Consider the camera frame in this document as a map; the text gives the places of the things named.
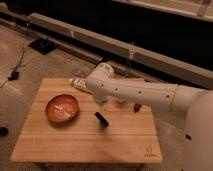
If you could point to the dark red oblong object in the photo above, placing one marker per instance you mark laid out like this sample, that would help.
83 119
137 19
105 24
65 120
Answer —
137 107

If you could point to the wooden table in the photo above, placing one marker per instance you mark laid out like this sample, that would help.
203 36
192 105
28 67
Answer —
130 137

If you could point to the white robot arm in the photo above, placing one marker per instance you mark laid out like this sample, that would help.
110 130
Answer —
196 103

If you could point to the white tube bottle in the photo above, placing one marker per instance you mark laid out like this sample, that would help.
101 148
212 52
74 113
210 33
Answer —
79 83

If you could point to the black object at left edge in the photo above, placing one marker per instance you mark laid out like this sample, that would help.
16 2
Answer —
4 131

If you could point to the translucent yellowish gripper tool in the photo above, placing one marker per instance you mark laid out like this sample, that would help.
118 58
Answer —
101 100

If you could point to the black eraser block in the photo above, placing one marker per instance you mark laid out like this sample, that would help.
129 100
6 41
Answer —
102 119

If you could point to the black flat floor plate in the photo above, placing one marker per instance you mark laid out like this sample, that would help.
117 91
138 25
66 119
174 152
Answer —
43 46

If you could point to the orange round bowl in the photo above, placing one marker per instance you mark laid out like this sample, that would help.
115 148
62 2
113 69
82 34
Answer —
62 108

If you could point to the long beige rail beam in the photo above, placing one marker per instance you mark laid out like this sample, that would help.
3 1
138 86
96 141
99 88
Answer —
177 68

